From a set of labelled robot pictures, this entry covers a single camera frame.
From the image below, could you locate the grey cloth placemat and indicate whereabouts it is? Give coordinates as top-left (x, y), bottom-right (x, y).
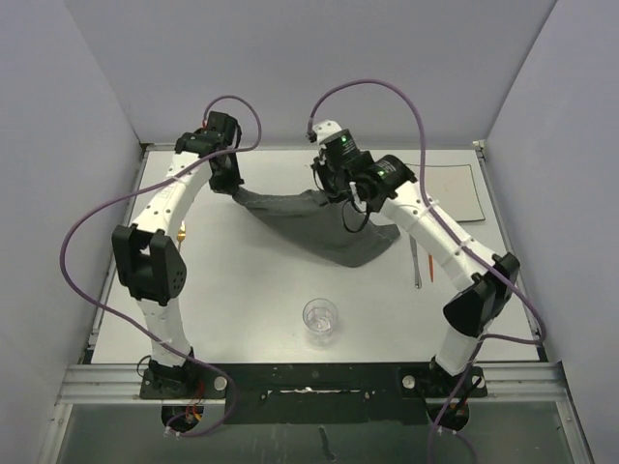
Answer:
top-left (232, 188), bottom-right (400, 268)

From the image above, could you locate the white square plate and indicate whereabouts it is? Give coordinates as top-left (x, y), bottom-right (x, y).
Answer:
top-left (424, 164), bottom-right (486, 223)

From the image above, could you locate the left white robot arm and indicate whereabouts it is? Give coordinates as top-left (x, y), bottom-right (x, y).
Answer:
top-left (111, 111), bottom-right (243, 397)

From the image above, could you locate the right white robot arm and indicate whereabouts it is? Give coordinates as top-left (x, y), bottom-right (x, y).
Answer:
top-left (309, 121), bottom-right (520, 395)

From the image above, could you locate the silver table knife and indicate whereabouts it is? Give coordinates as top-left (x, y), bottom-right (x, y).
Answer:
top-left (409, 236), bottom-right (423, 289)

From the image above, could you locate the orange plastic spoon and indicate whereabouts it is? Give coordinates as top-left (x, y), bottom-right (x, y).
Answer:
top-left (427, 254), bottom-right (434, 283)

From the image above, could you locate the clear plastic cup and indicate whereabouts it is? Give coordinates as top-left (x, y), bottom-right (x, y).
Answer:
top-left (302, 298), bottom-right (339, 346)

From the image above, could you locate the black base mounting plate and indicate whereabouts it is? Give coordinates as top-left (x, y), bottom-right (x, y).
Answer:
top-left (139, 362), bottom-right (487, 433)

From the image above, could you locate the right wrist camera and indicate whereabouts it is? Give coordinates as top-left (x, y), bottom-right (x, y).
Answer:
top-left (306, 120), bottom-right (342, 144)

